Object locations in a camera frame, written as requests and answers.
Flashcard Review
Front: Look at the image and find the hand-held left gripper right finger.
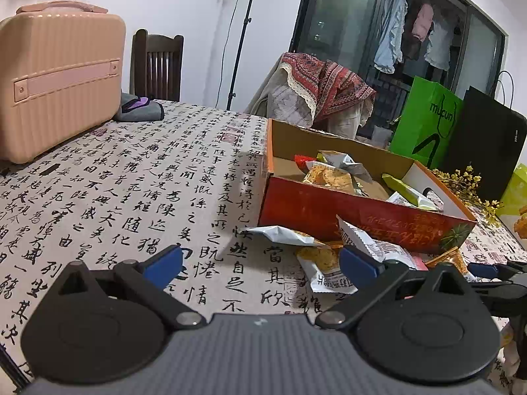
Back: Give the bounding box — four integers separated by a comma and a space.
315, 245, 470, 330

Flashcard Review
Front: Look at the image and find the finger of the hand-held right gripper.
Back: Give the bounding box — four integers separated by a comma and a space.
468, 263, 527, 317
496, 260, 527, 276

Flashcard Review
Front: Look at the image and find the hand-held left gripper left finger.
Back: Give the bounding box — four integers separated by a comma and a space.
58, 245, 207, 330

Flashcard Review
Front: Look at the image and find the orange cardboard box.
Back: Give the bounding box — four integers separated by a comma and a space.
257, 118, 478, 256

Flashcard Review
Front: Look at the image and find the green snack packet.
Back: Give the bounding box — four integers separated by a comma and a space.
381, 173, 440, 211

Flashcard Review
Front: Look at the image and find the calligraphy print tablecloth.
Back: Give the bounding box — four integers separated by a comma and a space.
0, 99, 527, 395

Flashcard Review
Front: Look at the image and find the yellow-green gift box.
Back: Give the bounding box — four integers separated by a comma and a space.
496, 164, 527, 239

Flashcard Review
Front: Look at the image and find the yellow flower sprig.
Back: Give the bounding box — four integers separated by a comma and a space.
432, 166, 505, 227

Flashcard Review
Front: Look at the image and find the white plastic container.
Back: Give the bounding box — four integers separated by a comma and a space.
371, 125, 392, 149

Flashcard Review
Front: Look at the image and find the black paper bag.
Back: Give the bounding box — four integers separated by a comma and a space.
442, 70, 527, 206

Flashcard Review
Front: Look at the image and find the green paper bag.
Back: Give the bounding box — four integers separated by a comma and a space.
389, 75, 464, 169

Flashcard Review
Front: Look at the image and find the grey purple pouch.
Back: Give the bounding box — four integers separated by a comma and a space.
113, 92, 165, 122

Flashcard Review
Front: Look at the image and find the red patterned cloth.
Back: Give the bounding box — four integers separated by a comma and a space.
278, 52, 377, 126

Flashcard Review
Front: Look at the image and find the chair with patterned blanket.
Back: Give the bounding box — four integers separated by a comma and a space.
245, 55, 373, 141

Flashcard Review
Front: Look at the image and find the dark wooden chair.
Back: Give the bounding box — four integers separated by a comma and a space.
129, 29, 184, 103

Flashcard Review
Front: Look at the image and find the pink ribbed suitcase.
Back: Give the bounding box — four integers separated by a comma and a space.
0, 2, 127, 164

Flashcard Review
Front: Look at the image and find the white hanging garment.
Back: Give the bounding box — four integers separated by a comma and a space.
424, 16, 454, 71

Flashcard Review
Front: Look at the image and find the blue hanging garment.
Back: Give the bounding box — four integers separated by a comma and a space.
373, 0, 408, 75

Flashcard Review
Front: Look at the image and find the black light stand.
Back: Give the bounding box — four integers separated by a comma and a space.
226, 0, 268, 112

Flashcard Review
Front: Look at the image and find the dark glass balcony door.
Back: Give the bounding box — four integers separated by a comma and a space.
290, 0, 507, 132

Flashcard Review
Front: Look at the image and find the pink hanging garment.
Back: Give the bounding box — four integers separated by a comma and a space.
413, 3, 435, 42

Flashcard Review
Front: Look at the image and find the thin hanging cable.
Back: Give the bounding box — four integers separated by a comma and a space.
219, 0, 241, 108

